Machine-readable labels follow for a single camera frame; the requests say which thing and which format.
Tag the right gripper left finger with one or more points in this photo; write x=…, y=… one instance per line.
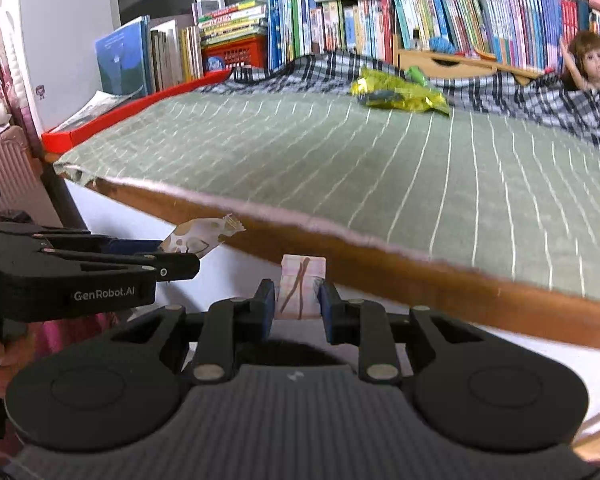
x=225, y=328

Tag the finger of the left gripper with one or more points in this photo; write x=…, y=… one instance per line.
x=169, y=267
x=21, y=235

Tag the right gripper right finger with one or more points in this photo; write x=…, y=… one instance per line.
x=365, y=325

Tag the pink white small wrapper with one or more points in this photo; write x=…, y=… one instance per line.
x=300, y=282

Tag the yellow snack bag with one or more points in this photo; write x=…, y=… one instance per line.
x=378, y=89

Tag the green clear plastic wrapper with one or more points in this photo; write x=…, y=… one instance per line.
x=417, y=76

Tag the leaning books at left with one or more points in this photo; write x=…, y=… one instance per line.
x=143, y=56

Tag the stack of flat books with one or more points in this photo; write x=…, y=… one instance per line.
x=240, y=20

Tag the row of upright books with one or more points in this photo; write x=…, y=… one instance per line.
x=522, y=33

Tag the person's left hand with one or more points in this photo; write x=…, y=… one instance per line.
x=14, y=357

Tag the green checked bed sheet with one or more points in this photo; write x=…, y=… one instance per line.
x=498, y=195

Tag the red plastic basket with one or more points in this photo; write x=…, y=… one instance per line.
x=250, y=51

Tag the wooden drawer organizer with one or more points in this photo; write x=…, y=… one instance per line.
x=459, y=66

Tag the blue yarn ball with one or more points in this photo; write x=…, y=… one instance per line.
x=441, y=45

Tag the black white plaid blanket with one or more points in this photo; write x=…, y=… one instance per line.
x=544, y=100

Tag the brown haired doll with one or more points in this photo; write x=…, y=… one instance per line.
x=582, y=61

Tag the red bed rail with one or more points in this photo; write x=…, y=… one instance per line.
x=60, y=142

